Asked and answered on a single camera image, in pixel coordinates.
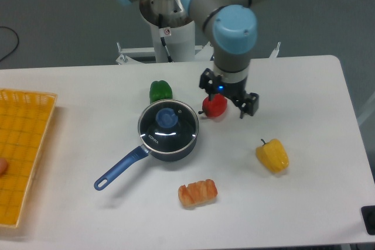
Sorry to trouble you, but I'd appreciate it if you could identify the yellow woven basket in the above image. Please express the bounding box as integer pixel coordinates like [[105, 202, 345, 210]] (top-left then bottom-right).
[[1, 88, 57, 228]]

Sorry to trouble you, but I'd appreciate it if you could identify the orange bread pastry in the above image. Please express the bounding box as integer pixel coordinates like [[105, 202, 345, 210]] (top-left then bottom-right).
[[178, 179, 218, 208]]

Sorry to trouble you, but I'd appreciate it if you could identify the green bell pepper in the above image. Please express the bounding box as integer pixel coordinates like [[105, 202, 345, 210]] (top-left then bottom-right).
[[149, 80, 173, 103]]

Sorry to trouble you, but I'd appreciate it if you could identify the black pedestal cable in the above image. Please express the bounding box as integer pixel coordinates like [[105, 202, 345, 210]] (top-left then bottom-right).
[[158, 13, 174, 63]]

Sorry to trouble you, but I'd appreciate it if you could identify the yellow bell pepper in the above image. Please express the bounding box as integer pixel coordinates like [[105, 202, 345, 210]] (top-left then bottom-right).
[[255, 139, 289, 173]]

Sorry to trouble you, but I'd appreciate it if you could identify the black floor cable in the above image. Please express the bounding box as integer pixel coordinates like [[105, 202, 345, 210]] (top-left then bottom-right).
[[0, 26, 20, 63]]

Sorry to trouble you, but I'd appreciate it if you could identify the peach object in basket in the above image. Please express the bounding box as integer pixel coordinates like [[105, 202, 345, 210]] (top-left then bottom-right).
[[0, 157, 8, 176]]

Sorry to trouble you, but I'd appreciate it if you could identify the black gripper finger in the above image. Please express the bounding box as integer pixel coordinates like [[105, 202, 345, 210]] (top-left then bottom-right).
[[240, 92, 260, 119], [199, 69, 221, 101]]

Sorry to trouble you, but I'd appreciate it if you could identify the red bell pepper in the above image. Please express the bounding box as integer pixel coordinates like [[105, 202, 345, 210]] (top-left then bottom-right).
[[198, 94, 227, 118]]

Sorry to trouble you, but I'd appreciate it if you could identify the black device at edge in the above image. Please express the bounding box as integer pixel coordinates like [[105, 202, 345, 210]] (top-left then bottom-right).
[[361, 206, 375, 235]]

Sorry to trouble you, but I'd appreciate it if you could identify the dark blue saucepan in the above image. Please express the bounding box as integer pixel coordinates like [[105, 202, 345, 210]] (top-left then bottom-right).
[[93, 100, 200, 192]]

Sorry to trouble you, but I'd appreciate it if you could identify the glass lid blue knob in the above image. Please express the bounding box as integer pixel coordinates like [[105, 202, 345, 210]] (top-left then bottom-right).
[[138, 100, 200, 154]]

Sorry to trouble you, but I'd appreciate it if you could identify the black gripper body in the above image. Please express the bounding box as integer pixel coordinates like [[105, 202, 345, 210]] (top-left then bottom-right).
[[215, 70, 248, 104]]

